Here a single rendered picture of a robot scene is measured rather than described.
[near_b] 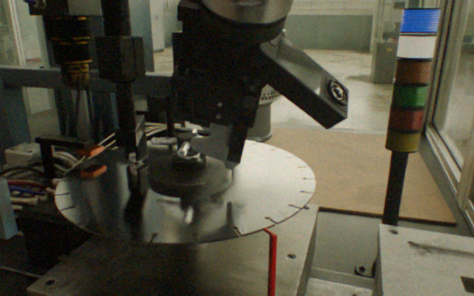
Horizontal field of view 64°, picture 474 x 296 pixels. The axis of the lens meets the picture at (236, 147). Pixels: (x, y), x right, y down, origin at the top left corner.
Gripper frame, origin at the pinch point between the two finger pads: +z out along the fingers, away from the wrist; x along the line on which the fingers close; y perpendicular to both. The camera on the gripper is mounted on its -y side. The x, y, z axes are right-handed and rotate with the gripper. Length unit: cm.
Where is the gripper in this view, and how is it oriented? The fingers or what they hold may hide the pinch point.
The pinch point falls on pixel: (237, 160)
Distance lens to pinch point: 45.9
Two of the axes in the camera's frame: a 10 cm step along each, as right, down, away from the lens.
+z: -1.3, 6.4, 7.6
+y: -9.7, -2.3, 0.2
